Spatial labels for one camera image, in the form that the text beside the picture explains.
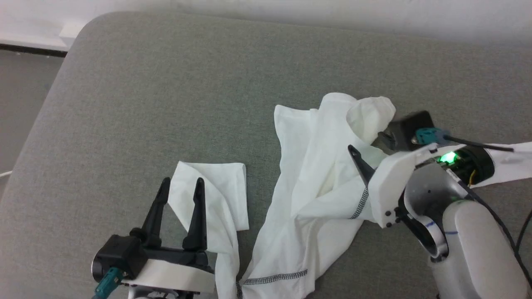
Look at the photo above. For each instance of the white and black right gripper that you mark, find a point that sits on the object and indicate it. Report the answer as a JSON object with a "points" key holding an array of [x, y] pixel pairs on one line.
{"points": [[388, 187]]}

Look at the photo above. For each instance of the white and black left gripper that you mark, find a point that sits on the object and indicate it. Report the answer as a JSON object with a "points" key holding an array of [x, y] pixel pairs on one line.
{"points": [[174, 274]]}

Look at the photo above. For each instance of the white garment with grey stitching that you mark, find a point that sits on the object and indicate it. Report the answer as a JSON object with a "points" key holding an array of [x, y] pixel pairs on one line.
{"points": [[316, 166]]}

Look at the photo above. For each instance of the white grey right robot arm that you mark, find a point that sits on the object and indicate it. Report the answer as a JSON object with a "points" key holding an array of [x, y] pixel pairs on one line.
{"points": [[469, 249]]}

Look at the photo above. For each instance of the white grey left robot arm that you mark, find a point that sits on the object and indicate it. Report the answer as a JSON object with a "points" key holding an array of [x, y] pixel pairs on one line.
{"points": [[158, 296]]}

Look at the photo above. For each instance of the grey fabric sofa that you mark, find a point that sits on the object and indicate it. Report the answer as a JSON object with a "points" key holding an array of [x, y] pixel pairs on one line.
{"points": [[166, 104]]}

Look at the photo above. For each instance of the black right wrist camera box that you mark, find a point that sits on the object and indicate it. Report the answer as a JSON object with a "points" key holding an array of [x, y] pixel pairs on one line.
{"points": [[409, 124]]}

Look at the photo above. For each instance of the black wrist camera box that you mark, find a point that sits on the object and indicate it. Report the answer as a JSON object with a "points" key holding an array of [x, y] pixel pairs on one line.
{"points": [[118, 255], [409, 124]]}

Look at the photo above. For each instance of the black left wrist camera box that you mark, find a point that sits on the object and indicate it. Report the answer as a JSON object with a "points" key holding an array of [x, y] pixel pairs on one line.
{"points": [[118, 255]]}

